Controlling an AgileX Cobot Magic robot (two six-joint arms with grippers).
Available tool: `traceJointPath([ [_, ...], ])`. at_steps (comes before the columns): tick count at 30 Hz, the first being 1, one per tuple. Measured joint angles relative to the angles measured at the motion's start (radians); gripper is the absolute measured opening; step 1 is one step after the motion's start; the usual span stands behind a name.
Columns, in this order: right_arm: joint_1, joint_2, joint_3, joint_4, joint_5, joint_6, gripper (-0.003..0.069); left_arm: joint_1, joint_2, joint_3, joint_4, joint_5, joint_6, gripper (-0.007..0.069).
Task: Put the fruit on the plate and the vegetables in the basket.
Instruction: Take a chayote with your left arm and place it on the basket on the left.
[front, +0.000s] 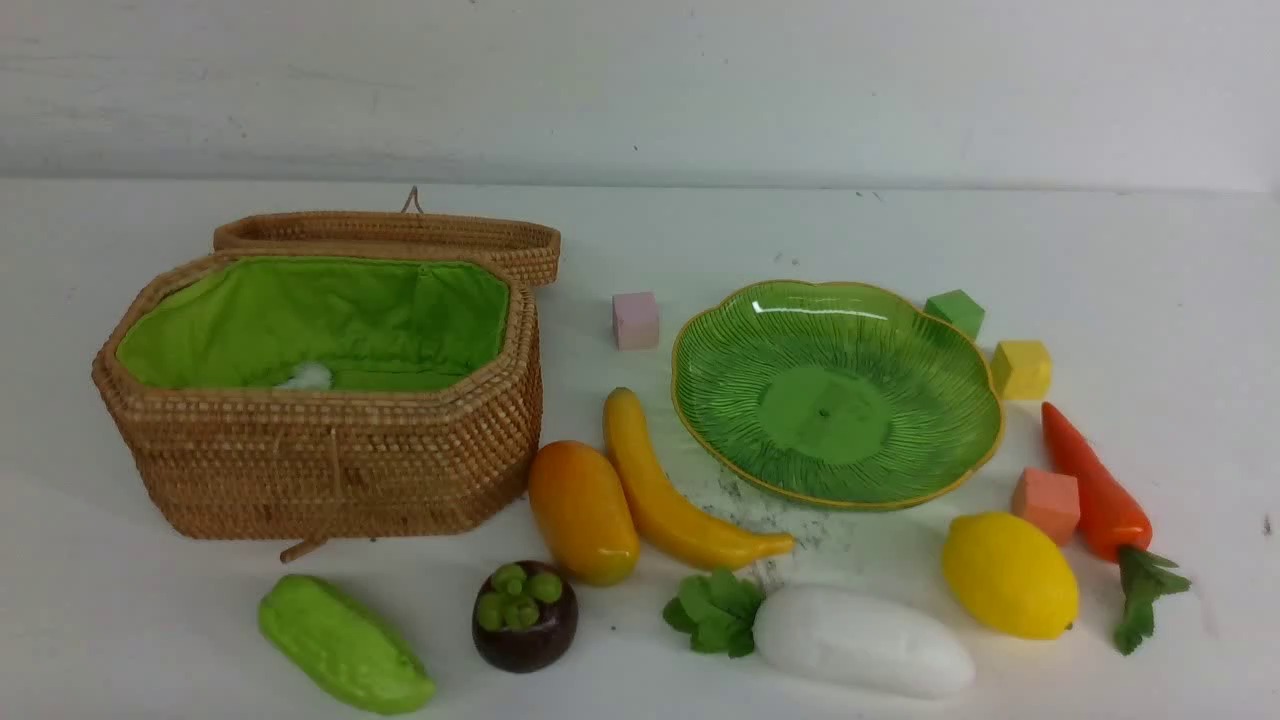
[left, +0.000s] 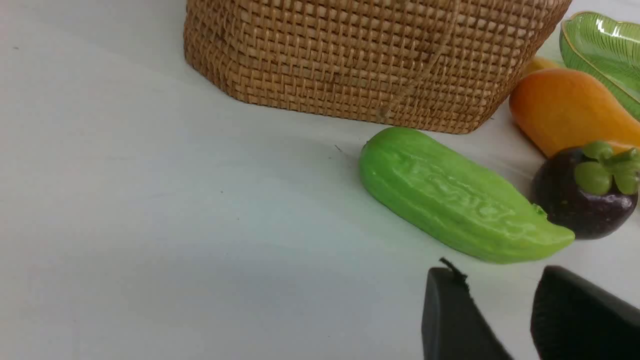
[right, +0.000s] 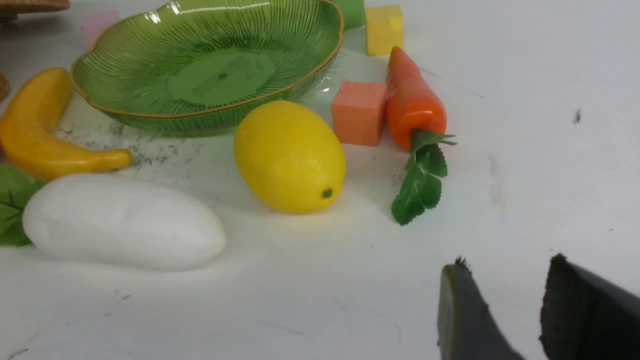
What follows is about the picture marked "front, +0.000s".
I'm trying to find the orange toy mango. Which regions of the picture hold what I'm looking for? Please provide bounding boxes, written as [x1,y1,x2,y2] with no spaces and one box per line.
[527,441,640,587]

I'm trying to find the yellow toy banana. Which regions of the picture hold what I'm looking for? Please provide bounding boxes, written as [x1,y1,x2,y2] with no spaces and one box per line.
[603,387,795,571]

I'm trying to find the purple toy mangosteen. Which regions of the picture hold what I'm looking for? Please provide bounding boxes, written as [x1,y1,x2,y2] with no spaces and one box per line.
[471,560,579,674]

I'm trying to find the yellow toy lemon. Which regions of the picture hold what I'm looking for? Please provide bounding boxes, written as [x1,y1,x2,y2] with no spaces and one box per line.
[941,512,1080,641]

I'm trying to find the orange toy carrot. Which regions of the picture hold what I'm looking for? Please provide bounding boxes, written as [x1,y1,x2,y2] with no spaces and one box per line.
[1039,401,1192,656]

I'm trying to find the pink foam cube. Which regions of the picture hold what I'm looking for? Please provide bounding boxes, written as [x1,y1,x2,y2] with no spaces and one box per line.
[612,291,660,351]

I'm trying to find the woven wicker basket lid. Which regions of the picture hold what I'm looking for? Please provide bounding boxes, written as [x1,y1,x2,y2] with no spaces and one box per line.
[212,191,561,287]

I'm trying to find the green leaf-shaped glass plate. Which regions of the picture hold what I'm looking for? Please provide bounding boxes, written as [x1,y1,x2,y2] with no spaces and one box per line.
[669,281,1006,512]

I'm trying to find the white toy radish green leaves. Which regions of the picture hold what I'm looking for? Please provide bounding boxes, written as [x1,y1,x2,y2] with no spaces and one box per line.
[660,568,977,701]

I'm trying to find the woven wicker basket green lining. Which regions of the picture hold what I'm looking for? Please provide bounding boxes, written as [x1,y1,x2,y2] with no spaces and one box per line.
[91,249,544,565]

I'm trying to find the green foam cube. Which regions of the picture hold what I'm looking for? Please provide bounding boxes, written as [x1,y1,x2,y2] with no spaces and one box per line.
[924,290,986,341]

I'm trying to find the yellow foam cube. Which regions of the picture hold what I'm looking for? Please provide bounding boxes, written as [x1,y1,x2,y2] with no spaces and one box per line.
[991,340,1053,402]

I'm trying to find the orange foam cube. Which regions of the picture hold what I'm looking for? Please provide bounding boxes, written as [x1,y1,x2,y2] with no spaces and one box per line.
[1010,468,1082,547]

